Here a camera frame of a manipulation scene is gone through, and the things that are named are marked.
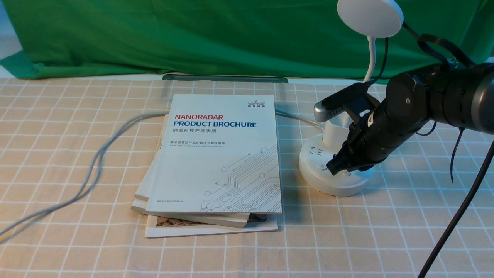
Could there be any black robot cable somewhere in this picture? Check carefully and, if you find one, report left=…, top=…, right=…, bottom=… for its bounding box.
left=370, top=22, right=494, bottom=278

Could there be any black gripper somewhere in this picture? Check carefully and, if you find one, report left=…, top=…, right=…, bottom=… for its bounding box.
left=326, top=97, right=430, bottom=176

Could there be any checked beige tablecloth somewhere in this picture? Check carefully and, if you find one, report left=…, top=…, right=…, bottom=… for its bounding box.
left=0, top=79, right=493, bottom=278

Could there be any grey power cable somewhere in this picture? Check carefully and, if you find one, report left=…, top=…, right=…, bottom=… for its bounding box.
left=0, top=110, right=325, bottom=237

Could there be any white desk lamp with sockets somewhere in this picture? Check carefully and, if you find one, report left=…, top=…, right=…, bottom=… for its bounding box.
left=298, top=0, right=404, bottom=197

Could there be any green backdrop cloth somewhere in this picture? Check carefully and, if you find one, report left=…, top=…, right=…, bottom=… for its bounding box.
left=0, top=0, right=494, bottom=85

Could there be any metal binder clip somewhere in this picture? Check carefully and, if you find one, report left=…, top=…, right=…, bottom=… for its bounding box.
left=449, top=58, right=459, bottom=68

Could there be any bottom white booklet with photo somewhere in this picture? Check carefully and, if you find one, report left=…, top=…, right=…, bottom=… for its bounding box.
left=145, top=215, right=278, bottom=239

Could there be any white Nanoradar product brochure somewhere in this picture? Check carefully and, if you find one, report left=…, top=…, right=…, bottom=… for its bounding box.
left=146, top=94, right=282, bottom=214

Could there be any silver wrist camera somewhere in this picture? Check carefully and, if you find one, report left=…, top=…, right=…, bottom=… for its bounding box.
left=313, top=82, right=380, bottom=123

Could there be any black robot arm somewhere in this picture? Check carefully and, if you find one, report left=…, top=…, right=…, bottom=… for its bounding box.
left=322, top=63, right=494, bottom=175

